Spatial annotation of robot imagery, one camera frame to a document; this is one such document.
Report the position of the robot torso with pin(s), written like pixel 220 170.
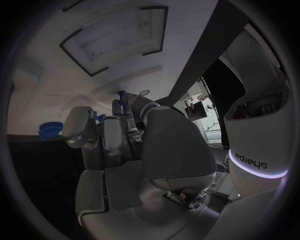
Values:
pixel 255 138

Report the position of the blue peg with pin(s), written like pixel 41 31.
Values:
pixel 121 96

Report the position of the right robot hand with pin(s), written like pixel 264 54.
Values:
pixel 173 146

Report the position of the blue plug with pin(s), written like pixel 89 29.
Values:
pixel 95 115

